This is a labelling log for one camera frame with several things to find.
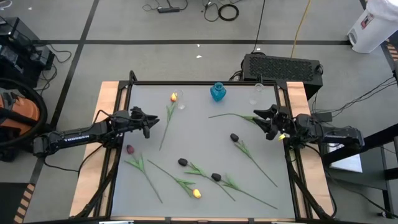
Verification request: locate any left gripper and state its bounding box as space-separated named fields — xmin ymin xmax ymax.
xmin=123 ymin=106 xmax=160 ymax=140

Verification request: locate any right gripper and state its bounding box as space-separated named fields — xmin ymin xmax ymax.
xmin=252 ymin=104 xmax=295 ymax=141

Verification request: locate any black artificial tulip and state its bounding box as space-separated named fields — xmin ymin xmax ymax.
xmin=211 ymin=172 xmax=279 ymax=210
xmin=229 ymin=133 xmax=279 ymax=188
xmin=177 ymin=157 xmax=236 ymax=202
xmin=208 ymin=113 xmax=261 ymax=124

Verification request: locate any yellow artificial tulip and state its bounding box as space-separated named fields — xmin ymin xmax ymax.
xmin=159 ymin=91 xmax=178 ymax=152
xmin=147 ymin=159 xmax=202 ymax=199

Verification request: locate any dark red artificial tulip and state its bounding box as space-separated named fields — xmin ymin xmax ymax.
xmin=124 ymin=144 xmax=164 ymax=204

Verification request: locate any clear glass vase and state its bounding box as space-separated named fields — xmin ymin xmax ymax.
xmin=174 ymin=89 xmax=187 ymax=110
xmin=248 ymin=82 xmax=265 ymax=106

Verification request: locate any blue glass vase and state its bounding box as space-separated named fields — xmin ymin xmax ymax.
xmin=210 ymin=82 xmax=227 ymax=103

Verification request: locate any black perforated computer case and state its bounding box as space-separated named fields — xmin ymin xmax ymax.
xmin=241 ymin=53 xmax=324 ymax=100

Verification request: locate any wooden table side board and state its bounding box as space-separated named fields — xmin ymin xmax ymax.
xmin=68 ymin=81 xmax=121 ymax=218
xmin=285 ymin=81 xmax=334 ymax=218

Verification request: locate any white sheet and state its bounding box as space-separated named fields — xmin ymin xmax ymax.
xmin=326 ymin=144 xmax=364 ymax=174

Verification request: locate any black power strip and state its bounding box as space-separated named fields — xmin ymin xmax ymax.
xmin=157 ymin=6 xmax=181 ymax=14

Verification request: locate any black desk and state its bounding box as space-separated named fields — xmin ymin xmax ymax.
xmin=322 ymin=124 xmax=398 ymax=215

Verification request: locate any orange and black vacuum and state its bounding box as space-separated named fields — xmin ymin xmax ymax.
xmin=0 ymin=86 xmax=43 ymax=162

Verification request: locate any white pedal trash bin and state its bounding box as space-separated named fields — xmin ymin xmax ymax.
xmin=346 ymin=0 xmax=398 ymax=54

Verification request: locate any black mat with striped edge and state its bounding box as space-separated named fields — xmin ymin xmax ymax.
xmin=381 ymin=39 xmax=398 ymax=63
xmin=0 ymin=182 xmax=35 ymax=224

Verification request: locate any black equipment box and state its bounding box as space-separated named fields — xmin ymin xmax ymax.
xmin=0 ymin=17 xmax=56 ymax=88

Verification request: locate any black aluminium table frame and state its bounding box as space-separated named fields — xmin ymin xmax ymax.
xmin=74 ymin=70 xmax=338 ymax=222

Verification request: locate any black hanging cable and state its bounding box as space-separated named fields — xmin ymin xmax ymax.
xmin=251 ymin=0 xmax=267 ymax=54

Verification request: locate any yellow cable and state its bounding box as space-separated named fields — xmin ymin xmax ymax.
xmin=290 ymin=0 xmax=312 ymax=59

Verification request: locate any coiled black cable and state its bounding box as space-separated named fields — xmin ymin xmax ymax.
xmin=217 ymin=3 xmax=240 ymax=22

